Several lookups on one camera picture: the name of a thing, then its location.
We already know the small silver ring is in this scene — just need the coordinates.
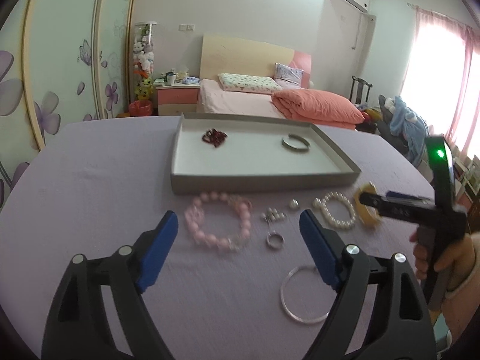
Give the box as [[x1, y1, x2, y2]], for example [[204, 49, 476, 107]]
[[265, 231, 285, 251]]

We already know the blue plush robe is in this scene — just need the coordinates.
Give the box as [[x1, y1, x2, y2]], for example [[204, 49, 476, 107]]
[[390, 96, 430, 167]]

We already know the floral white pillow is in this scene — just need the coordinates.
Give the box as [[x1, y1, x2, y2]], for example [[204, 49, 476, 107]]
[[218, 73, 282, 94]]

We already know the pink white nightstand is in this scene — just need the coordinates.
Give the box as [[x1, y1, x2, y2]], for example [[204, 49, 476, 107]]
[[155, 84, 200, 116]]

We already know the pink curtain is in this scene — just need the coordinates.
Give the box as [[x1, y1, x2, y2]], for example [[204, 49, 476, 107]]
[[400, 8, 479, 159]]

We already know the yellow wide bangle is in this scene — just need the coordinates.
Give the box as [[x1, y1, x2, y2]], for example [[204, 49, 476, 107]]
[[354, 182, 382, 228]]

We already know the silver cuff bangle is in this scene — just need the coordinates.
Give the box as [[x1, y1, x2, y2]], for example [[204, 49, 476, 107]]
[[281, 133, 311, 153]]

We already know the floral sliding wardrobe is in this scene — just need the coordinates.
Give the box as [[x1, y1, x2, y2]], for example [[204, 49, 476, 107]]
[[1, 0, 133, 199]]

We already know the clear tube of plush toys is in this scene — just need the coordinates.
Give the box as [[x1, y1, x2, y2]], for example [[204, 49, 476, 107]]
[[132, 21, 157, 101]]

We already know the bed with pink sheet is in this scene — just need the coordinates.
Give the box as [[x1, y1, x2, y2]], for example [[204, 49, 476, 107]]
[[197, 34, 357, 130]]

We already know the white pearl bracelet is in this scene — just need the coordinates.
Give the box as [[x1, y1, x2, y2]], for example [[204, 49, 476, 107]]
[[312, 190, 358, 232]]

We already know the lilac tablecloth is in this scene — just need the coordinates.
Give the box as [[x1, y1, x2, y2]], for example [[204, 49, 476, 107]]
[[0, 115, 451, 360]]

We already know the dark wooden chair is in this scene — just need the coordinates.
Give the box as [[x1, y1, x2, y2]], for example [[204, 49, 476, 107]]
[[349, 76, 373, 105]]

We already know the right hand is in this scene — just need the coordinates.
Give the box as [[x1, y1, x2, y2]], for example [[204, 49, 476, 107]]
[[409, 232, 479, 292]]

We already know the white mug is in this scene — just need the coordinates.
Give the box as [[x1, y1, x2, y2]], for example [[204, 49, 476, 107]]
[[165, 72, 176, 86]]

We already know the red waste bin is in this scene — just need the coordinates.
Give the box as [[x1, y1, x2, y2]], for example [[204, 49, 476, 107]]
[[128, 100, 153, 117]]

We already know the coral folded duvet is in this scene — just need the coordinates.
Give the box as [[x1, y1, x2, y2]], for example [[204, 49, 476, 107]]
[[272, 88, 365, 127]]

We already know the grey cardboard tray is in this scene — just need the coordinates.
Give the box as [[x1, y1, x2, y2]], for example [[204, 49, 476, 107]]
[[171, 113, 361, 194]]

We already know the pink bead bracelet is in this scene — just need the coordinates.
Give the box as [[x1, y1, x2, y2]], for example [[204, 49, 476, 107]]
[[184, 190, 253, 254]]

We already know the pearl earrings cluster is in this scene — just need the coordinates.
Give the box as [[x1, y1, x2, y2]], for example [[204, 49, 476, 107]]
[[260, 207, 287, 224]]

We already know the thin silver bangle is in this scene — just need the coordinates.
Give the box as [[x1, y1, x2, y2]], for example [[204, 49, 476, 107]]
[[279, 265, 335, 326]]

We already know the blue patterned pillow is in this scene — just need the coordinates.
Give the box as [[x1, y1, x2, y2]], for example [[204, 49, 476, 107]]
[[274, 63, 304, 86]]

